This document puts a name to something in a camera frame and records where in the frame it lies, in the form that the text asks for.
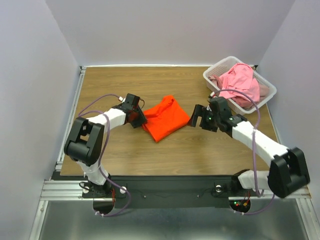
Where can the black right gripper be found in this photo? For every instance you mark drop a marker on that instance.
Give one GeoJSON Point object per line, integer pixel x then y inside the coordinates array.
{"type": "Point", "coordinates": [203, 120]}

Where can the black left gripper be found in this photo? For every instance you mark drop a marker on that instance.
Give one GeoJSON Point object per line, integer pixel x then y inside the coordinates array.
{"type": "Point", "coordinates": [142, 119]}

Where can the orange t shirt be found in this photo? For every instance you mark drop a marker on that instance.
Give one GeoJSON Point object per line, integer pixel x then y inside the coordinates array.
{"type": "Point", "coordinates": [165, 118]}

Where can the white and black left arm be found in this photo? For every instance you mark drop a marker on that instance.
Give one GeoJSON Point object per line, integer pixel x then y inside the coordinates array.
{"type": "Point", "coordinates": [89, 136]}

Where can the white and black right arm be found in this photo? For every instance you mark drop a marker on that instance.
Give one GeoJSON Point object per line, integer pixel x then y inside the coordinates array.
{"type": "Point", "coordinates": [288, 171]}

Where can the dusty pink t shirt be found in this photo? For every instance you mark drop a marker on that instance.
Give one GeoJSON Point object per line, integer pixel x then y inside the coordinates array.
{"type": "Point", "coordinates": [256, 92]}

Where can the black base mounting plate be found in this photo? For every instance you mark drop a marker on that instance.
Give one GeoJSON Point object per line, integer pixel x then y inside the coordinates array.
{"type": "Point", "coordinates": [160, 192]}

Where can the aluminium frame rail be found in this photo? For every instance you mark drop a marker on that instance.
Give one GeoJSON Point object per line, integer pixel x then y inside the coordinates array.
{"type": "Point", "coordinates": [60, 122]}

